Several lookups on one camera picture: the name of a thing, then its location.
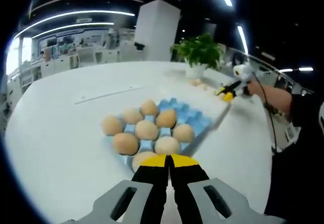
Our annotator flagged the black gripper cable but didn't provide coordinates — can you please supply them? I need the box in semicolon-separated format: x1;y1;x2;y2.
250;71;278;154

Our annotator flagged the blue egg tray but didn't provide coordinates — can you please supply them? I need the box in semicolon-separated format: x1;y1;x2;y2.
102;97;215;171

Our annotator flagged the white table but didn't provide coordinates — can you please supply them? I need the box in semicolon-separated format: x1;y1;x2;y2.
5;61;279;224

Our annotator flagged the white square pillar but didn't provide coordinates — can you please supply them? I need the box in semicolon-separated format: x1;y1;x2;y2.
134;0;182;63

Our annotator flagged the white low cabinet row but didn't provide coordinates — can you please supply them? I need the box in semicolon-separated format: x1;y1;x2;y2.
20;48;137;83

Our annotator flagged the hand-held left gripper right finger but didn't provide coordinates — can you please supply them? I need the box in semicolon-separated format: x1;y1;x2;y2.
169;153;290;224

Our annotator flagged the person's black clothing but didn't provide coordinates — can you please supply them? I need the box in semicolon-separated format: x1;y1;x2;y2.
263;92;324;224

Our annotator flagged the cluster of tan eggs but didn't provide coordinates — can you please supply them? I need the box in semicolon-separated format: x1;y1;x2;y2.
101;99;196;172

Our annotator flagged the white plant pot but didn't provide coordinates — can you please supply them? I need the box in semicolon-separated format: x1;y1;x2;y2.
185;64;207;78

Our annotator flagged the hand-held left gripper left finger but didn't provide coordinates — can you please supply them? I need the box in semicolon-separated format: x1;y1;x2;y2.
60;154;170;224

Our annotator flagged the green potted plant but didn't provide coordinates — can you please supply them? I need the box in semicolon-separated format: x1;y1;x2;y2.
170;33;225;70

